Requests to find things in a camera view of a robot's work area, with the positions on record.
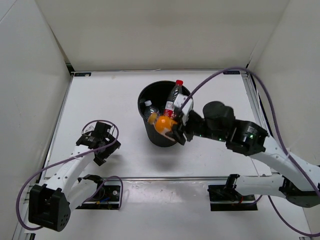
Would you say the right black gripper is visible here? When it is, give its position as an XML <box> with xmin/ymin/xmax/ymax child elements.
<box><xmin>165</xmin><ymin>108</ymin><xmax>226</xmax><ymax>145</ymax></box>

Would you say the orange juice bottle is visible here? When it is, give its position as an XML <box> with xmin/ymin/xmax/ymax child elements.
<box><xmin>147</xmin><ymin>112</ymin><xmax>178</xmax><ymax>141</ymax></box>

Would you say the clear bottle red label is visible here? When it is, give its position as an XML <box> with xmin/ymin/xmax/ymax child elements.
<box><xmin>163</xmin><ymin>79</ymin><xmax>184</xmax><ymax>119</ymax></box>

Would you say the clear bottle white label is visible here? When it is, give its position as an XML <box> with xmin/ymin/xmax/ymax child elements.
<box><xmin>143</xmin><ymin>100</ymin><xmax>160</xmax><ymax>120</ymax></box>

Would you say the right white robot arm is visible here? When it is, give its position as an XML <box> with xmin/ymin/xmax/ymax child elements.
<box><xmin>172</xmin><ymin>97</ymin><xmax>320</xmax><ymax>208</ymax></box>

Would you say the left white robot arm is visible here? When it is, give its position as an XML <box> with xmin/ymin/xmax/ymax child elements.
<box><xmin>28</xmin><ymin>120</ymin><xmax>123</xmax><ymax>232</ymax></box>

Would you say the black plastic waste bin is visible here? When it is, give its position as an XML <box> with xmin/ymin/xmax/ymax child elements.
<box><xmin>137</xmin><ymin>80</ymin><xmax>190</xmax><ymax>148</ymax></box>

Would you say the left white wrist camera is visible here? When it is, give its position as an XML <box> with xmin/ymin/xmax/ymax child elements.
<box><xmin>81</xmin><ymin>124</ymin><xmax>95</xmax><ymax>135</ymax></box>

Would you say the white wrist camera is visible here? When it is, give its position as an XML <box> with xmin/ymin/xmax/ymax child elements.
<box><xmin>173</xmin><ymin>93</ymin><xmax>194</xmax><ymax>126</ymax></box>
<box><xmin>81</xmin><ymin>124</ymin><xmax>95</xmax><ymax>135</ymax></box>

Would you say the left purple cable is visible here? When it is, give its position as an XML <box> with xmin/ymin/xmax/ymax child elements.
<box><xmin>15</xmin><ymin>119</ymin><xmax>124</xmax><ymax>230</ymax></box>

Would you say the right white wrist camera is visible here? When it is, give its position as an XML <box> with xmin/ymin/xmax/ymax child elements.
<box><xmin>173</xmin><ymin>93</ymin><xmax>194</xmax><ymax>126</ymax></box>

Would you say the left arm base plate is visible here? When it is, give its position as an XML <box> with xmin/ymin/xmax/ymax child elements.
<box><xmin>75</xmin><ymin>176</ymin><xmax>124</xmax><ymax>210</ymax></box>

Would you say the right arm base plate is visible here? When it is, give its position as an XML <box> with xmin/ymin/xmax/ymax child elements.
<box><xmin>207</xmin><ymin>184</ymin><xmax>258</xmax><ymax>212</ymax></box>

